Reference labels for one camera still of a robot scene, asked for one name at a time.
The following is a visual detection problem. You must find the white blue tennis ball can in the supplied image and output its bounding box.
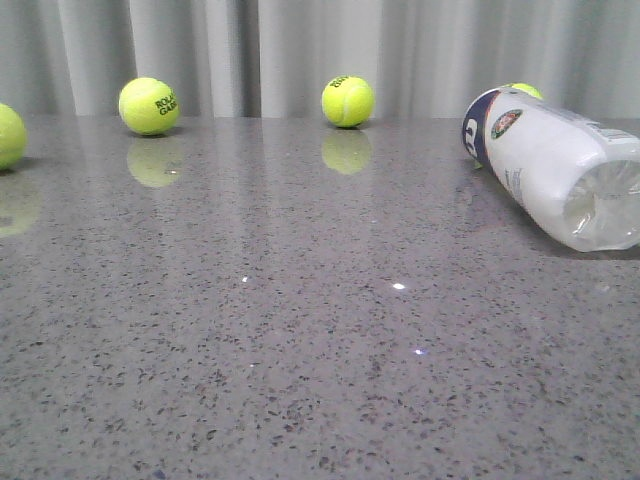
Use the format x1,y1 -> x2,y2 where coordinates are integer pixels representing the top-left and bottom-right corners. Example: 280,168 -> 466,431
461,87 -> 639,252

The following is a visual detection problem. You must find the middle tennis ball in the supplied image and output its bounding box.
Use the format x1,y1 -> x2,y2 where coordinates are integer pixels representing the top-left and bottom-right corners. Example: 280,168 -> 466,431
321,76 -> 375,128

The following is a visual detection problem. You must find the tennis ball with Roland Garros print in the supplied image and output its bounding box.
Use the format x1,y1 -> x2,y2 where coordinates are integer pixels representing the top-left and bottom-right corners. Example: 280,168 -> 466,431
118,77 -> 180,136

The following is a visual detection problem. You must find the right tennis ball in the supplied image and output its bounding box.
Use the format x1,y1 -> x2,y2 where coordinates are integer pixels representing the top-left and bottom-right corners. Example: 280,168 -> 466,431
509,83 -> 543,100

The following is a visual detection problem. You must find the tennis ball far left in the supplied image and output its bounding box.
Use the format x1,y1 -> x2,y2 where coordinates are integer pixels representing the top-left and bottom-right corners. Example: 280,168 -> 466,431
0,104 -> 27,171

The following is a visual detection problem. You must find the grey white curtain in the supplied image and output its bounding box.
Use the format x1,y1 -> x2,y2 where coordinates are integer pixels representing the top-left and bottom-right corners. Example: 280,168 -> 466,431
1,1 -> 639,119

